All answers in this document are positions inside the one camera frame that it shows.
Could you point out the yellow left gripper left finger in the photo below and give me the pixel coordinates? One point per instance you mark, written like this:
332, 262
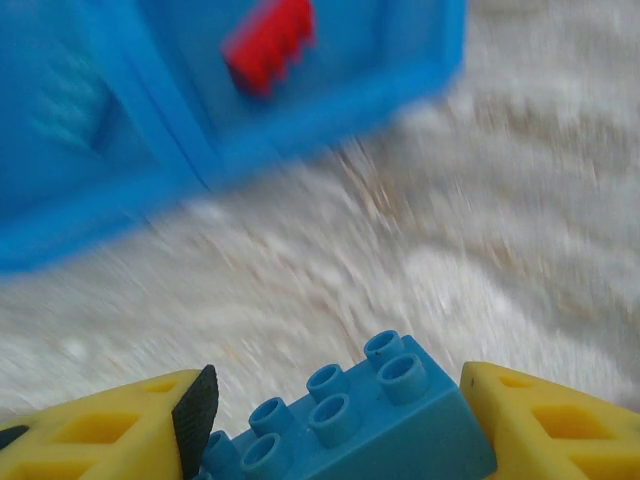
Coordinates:
100, 440

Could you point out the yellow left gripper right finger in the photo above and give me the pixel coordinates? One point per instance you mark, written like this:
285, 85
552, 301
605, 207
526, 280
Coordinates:
560, 440

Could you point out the blue two-by-four lego brick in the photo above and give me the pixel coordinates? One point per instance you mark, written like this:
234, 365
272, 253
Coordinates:
400, 435
67, 105

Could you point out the red lego brick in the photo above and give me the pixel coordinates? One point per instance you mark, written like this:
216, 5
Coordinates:
270, 45

